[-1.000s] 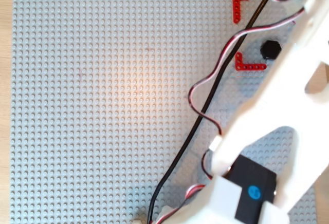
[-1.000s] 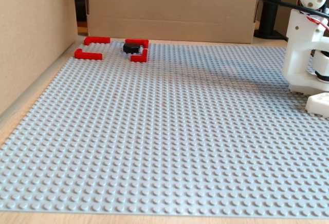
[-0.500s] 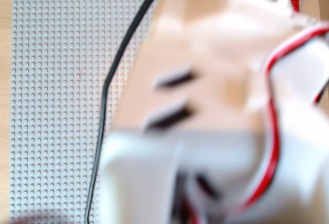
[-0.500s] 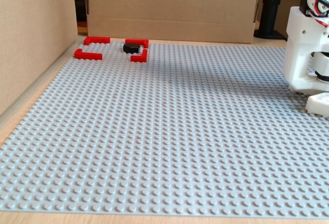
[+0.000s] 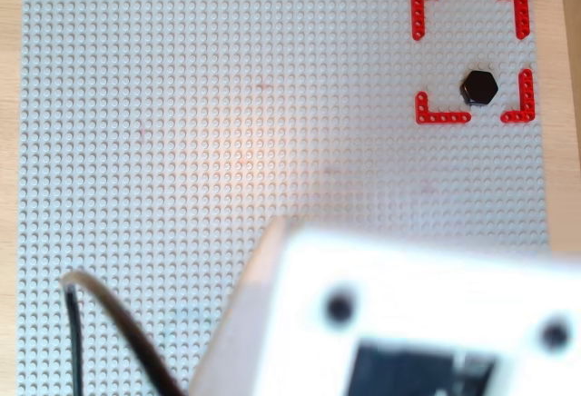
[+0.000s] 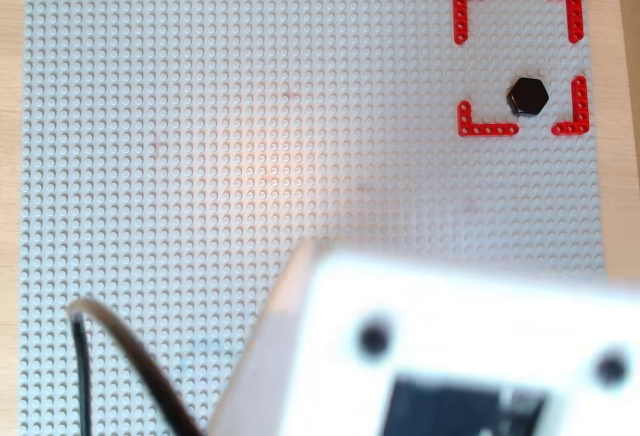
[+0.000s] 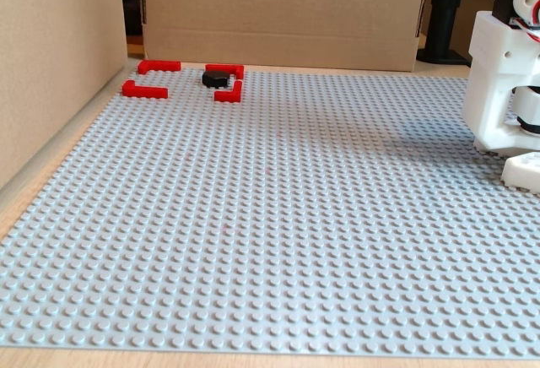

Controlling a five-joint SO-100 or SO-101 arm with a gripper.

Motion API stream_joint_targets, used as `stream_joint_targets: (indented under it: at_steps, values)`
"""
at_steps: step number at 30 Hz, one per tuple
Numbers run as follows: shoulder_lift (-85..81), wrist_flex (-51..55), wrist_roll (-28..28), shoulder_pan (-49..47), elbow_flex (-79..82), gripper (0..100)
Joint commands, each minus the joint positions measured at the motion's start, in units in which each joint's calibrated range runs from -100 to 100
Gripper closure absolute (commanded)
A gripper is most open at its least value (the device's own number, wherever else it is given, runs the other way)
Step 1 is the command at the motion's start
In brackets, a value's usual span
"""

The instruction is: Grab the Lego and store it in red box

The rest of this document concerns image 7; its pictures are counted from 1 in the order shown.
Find black hexagonal Lego piece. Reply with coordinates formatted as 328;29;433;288
201;69;233;90

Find grey Lego baseplate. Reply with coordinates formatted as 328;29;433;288
0;67;540;363

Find black pole stand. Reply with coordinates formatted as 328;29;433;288
417;0;472;65

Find plain cardboard side panel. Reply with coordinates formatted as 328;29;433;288
0;0;129;192

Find red and white servo wires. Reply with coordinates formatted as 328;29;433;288
510;0;540;43

